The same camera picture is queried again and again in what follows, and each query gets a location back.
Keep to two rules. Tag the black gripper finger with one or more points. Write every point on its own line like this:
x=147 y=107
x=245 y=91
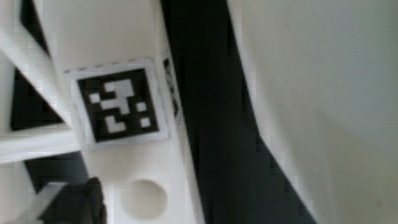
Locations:
x=76 y=207

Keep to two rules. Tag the white chair back frame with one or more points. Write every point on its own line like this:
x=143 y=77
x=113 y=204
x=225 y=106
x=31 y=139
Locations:
x=90 y=122

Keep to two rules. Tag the white chair seat part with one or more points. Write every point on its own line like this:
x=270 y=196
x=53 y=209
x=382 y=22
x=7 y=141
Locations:
x=318 y=50

